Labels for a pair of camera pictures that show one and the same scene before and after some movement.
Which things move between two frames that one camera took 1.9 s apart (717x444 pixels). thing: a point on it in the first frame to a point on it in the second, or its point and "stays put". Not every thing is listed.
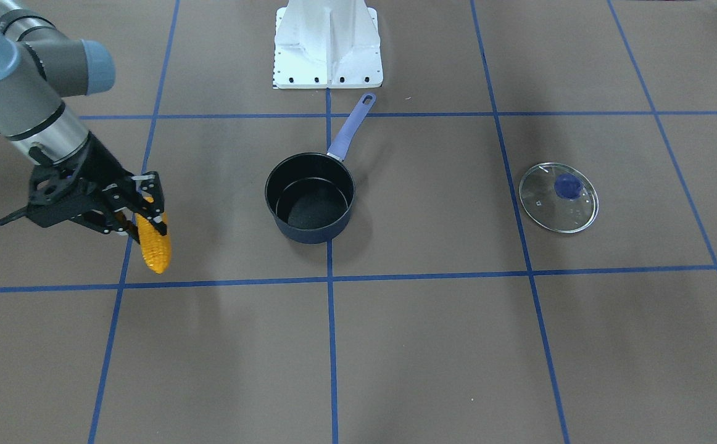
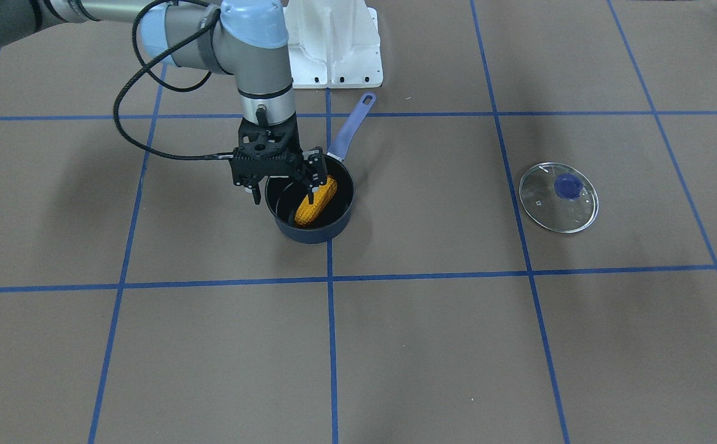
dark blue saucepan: x=311 y=195 stays put
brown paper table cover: x=551 y=238 stays put
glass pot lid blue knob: x=559 y=197 stays put
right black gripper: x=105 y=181 to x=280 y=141
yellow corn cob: x=157 y=247 to x=322 y=197
